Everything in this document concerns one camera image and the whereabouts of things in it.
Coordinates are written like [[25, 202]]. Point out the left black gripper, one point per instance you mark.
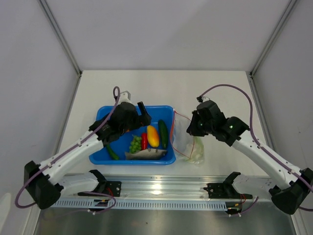
[[144, 118]]

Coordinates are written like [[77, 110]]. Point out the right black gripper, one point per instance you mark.
[[192, 129]]

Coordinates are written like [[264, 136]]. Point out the dark green cucumber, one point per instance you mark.
[[163, 134]]

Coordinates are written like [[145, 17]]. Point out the yellow orange mango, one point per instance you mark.
[[153, 136]]

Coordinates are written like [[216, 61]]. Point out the white cauliflower with leaves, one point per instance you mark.
[[195, 151]]

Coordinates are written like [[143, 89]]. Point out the clear zip top bag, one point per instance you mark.
[[179, 138]]

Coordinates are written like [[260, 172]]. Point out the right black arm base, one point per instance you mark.
[[224, 191]]

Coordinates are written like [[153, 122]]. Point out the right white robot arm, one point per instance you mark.
[[287, 186]]

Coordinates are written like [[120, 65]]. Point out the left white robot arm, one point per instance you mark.
[[46, 182]]

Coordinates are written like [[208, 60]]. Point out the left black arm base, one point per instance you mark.
[[113, 188]]

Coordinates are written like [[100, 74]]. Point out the red chili pepper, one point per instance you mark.
[[144, 141]]

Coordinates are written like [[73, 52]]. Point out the green grape bunch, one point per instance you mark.
[[135, 145]]

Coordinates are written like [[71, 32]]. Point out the grey toy fish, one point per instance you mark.
[[146, 154]]

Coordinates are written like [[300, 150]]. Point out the small green chili pepper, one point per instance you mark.
[[111, 153]]

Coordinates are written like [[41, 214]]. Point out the blue plastic bin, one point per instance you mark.
[[122, 145]]

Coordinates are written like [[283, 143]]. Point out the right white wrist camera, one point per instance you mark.
[[202, 99]]

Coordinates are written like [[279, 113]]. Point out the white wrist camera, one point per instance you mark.
[[202, 99], [125, 97]]

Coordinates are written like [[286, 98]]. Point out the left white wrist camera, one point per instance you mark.
[[125, 97]]

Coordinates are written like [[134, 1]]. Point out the aluminium mounting rail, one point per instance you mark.
[[164, 187]]

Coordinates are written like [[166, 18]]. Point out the white slotted cable duct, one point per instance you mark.
[[202, 205]]

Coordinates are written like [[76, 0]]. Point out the left aluminium frame post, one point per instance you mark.
[[59, 35]]

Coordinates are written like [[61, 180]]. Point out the aluminium frame post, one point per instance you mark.
[[277, 30], [59, 35]]

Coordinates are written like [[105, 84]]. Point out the right aluminium frame post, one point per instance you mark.
[[277, 30]]

